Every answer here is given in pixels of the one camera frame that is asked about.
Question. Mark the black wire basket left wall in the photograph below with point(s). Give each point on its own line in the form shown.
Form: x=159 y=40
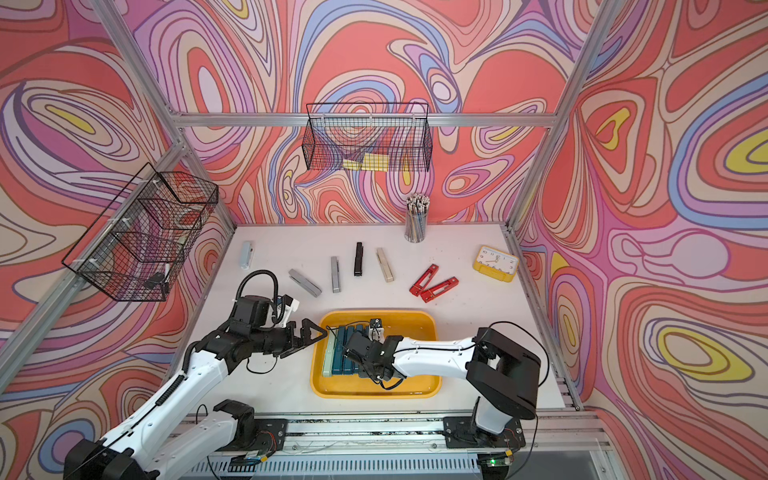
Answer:
x=137 y=246

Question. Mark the dark teal pruning pliers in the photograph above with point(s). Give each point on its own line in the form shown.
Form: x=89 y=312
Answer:
x=338 y=357

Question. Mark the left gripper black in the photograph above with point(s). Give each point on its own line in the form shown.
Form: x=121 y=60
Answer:
x=293 y=344

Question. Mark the yellow alarm clock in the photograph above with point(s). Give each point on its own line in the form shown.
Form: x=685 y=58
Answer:
x=496 y=264

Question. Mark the black pruning pliers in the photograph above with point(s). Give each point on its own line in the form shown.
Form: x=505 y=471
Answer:
x=358 y=259

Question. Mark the aluminium front rail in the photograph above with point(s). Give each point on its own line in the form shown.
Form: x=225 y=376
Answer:
x=421 y=431

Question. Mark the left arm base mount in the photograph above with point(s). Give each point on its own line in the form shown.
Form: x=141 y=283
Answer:
x=252 y=432

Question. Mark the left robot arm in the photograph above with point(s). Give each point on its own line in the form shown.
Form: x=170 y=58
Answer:
x=139 y=448

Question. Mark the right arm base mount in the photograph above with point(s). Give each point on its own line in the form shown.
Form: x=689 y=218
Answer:
x=460 y=432

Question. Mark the yellow sticky notes in basket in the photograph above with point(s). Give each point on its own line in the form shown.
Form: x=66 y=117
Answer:
x=368 y=162

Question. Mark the grey pruning pliers angled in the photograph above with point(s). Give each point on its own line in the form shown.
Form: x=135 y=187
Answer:
x=305 y=283

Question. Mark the black wire basket wall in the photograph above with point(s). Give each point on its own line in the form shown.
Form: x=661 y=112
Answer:
x=137 y=246
x=345 y=130

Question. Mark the black wire basket back wall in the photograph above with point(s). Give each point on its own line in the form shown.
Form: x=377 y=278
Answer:
x=345 y=130

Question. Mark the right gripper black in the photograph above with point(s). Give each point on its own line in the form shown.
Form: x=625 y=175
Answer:
x=371 y=375

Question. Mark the light blue-grey pliers far left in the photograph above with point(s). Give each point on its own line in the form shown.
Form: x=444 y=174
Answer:
x=246 y=254

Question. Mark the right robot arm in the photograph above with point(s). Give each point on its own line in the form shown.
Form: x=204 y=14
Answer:
x=505 y=374

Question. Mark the pencil holder cup with pencils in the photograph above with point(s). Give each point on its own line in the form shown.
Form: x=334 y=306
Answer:
x=416 y=219

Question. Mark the beige pruning pliers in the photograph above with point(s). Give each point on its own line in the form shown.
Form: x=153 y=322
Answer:
x=385 y=265

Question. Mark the grey pruning pliers upright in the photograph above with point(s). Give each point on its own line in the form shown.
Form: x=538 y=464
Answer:
x=335 y=274

